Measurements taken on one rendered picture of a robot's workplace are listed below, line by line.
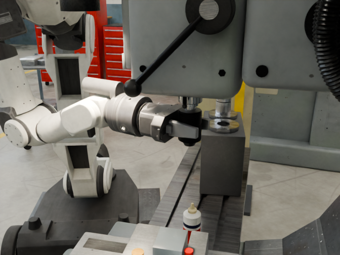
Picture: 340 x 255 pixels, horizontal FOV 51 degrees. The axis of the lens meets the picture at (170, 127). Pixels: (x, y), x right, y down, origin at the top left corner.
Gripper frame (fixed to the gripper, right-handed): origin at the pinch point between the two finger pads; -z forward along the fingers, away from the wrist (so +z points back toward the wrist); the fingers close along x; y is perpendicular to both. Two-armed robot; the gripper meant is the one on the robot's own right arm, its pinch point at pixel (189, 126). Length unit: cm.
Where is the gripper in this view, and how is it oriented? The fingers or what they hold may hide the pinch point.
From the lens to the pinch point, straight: 71.1
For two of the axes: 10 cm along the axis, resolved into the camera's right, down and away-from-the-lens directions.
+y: -0.1, 9.3, 3.6
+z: -8.7, -1.8, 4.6
